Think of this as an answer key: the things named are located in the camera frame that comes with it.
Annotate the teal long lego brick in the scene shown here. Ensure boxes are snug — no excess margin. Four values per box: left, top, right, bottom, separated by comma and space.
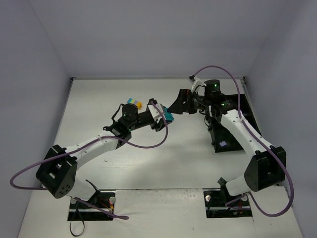
164, 107, 174, 124

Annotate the purple square lego brick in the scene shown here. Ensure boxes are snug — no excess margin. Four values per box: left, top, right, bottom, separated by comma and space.
219, 141, 227, 147

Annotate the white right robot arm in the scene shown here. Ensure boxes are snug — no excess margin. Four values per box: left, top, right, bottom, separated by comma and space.
168, 77, 286, 196

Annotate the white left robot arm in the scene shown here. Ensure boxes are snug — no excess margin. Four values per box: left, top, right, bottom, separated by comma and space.
36, 99, 174, 201

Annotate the teal purple lego stack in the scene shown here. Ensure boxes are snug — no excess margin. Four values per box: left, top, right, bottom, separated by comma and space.
127, 98, 139, 105

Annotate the black four-compartment sorting bin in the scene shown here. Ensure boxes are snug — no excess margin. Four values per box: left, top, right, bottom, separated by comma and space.
205, 94, 261, 153

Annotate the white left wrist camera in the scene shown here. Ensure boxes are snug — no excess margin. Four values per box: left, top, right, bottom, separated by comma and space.
148, 103, 165, 122

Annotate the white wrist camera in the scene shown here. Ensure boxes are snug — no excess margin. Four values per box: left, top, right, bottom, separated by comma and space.
148, 103, 165, 122
189, 75, 206, 93

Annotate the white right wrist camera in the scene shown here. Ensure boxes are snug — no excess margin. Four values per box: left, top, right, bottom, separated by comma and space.
189, 75, 206, 93

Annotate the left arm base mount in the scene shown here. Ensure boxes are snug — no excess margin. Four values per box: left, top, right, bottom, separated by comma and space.
67, 180, 116, 221

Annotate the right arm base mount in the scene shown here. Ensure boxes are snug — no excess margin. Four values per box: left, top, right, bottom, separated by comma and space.
203, 188, 253, 219

